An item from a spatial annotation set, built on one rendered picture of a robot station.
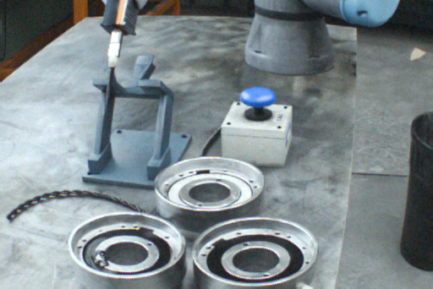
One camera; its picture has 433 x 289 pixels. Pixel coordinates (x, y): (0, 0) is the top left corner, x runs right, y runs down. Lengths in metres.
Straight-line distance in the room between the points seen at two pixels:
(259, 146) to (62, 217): 0.24
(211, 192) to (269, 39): 0.41
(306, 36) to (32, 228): 0.56
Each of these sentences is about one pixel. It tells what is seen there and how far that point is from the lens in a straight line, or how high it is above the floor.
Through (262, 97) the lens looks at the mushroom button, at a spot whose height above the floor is 0.87.
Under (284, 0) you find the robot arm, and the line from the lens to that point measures 1.00.
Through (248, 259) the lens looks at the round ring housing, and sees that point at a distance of 0.56.
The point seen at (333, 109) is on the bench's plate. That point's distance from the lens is 0.90.
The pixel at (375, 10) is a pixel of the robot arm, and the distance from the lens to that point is 0.91.
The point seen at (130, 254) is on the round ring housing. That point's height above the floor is 0.81.
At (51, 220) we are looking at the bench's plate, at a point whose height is 0.80.
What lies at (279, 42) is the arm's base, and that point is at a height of 0.85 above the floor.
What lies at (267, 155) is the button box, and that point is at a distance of 0.74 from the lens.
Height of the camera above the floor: 1.15
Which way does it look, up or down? 25 degrees down
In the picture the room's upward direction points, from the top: 1 degrees counter-clockwise
